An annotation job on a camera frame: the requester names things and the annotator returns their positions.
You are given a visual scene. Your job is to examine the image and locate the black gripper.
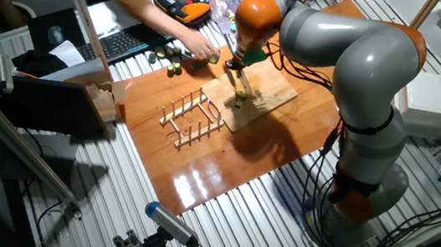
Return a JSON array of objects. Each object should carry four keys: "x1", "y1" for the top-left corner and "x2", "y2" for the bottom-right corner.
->
[{"x1": 223, "y1": 51, "x2": 250, "y2": 74}]

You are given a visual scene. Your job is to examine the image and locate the steel cleaver knife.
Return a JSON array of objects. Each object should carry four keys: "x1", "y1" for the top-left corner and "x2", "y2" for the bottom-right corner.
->
[{"x1": 222, "y1": 29, "x2": 255, "y2": 102}]

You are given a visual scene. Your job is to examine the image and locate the cucumber piece being chopped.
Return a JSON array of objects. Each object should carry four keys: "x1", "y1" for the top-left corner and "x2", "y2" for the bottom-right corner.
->
[{"x1": 232, "y1": 89, "x2": 251, "y2": 110}]

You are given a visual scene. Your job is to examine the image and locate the person's forearm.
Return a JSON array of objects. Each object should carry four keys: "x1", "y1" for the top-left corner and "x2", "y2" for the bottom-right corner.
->
[{"x1": 110, "y1": 0, "x2": 194, "y2": 49}]

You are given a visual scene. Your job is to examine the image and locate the long bumpy cucumber chunk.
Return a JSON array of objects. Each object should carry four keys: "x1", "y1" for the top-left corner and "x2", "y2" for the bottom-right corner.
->
[{"x1": 188, "y1": 58, "x2": 209, "y2": 73}]

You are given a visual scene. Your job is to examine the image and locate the person's hand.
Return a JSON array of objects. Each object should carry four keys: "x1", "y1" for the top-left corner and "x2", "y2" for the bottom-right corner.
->
[{"x1": 177, "y1": 25, "x2": 222, "y2": 64}]

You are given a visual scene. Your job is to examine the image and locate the light bamboo cutting board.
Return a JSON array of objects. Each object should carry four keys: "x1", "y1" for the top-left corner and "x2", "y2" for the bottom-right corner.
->
[{"x1": 198, "y1": 58, "x2": 303, "y2": 137}]

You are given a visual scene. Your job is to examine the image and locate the black orange teach pendant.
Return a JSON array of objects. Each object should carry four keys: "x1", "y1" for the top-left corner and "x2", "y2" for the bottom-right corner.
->
[{"x1": 153, "y1": 0, "x2": 215, "y2": 39}]

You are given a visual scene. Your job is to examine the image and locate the wooden dish rack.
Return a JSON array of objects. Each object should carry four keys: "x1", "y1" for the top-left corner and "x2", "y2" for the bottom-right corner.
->
[{"x1": 155, "y1": 85, "x2": 228, "y2": 152}]

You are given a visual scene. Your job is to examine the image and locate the large reddish wooden board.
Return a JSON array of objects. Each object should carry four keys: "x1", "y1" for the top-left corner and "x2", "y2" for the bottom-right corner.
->
[{"x1": 110, "y1": 0, "x2": 408, "y2": 222}]

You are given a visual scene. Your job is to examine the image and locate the black computer keyboard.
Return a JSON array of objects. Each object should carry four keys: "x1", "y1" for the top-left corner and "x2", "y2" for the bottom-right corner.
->
[{"x1": 74, "y1": 17, "x2": 179, "y2": 69}]

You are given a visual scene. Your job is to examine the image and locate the brown cardboard pieces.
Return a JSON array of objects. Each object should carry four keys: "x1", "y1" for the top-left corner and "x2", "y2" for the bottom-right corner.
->
[{"x1": 64, "y1": 65, "x2": 131, "y2": 129}]

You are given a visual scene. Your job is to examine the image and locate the large white paper sheet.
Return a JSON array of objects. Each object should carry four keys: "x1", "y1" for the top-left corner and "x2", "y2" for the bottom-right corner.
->
[{"x1": 85, "y1": 0, "x2": 171, "y2": 42}]

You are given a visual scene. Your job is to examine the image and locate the grey paper sheet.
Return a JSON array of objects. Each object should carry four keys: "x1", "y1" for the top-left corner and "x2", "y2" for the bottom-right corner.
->
[{"x1": 38, "y1": 56, "x2": 109, "y2": 85}]

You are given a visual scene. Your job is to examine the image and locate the small white paper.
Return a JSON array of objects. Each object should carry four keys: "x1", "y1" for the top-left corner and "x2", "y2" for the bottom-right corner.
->
[{"x1": 48, "y1": 38, "x2": 87, "y2": 70}]

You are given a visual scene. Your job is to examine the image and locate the dark computer mouse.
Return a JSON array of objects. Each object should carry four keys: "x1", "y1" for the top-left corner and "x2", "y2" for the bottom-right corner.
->
[{"x1": 45, "y1": 24, "x2": 66, "y2": 47}]

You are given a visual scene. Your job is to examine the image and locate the black flat monitor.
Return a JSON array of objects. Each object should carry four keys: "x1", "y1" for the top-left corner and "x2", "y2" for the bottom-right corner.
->
[{"x1": 0, "y1": 53, "x2": 110, "y2": 152}]

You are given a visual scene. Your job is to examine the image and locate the black cloth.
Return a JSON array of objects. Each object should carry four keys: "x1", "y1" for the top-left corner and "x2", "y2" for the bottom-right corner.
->
[{"x1": 10, "y1": 44, "x2": 70, "y2": 81}]

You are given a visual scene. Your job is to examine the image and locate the black mouse pad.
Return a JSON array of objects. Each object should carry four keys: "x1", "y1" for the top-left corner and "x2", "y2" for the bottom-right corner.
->
[{"x1": 26, "y1": 6, "x2": 88, "y2": 54}]

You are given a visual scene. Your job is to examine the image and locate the white ribbed panel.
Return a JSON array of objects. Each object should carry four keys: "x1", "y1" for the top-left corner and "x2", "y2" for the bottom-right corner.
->
[{"x1": 0, "y1": 23, "x2": 38, "y2": 74}]

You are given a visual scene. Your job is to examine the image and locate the long aluminium profile bar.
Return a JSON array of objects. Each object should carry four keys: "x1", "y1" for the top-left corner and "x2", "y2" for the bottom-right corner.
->
[{"x1": 0, "y1": 49, "x2": 85, "y2": 230}]

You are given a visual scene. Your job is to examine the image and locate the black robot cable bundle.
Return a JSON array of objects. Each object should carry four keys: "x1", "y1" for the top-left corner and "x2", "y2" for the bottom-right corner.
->
[{"x1": 262, "y1": 0, "x2": 367, "y2": 247}]

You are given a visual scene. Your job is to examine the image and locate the silver camera with blue cap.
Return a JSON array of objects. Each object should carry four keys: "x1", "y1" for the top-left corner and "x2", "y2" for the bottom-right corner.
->
[{"x1": 143, "y1": 195, "x2": 201, "y2": 247}]

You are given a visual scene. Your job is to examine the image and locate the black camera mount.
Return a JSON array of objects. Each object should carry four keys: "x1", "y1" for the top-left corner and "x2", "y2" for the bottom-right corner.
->
[{"x1": 140, "y1": 225, "x2": 170, "y2": 247}]

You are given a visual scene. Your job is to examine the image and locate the silver depth camera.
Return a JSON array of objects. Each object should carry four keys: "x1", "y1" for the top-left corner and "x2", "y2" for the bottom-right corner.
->
[{"x1": 0, "y1": 49, "x2": 17, "y2": 95}]

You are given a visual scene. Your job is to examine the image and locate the black floor cables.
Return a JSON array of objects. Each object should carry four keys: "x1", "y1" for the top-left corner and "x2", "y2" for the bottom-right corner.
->
[{"x1": 357, "y1": 199, "x2": 441, "y2": 247}]

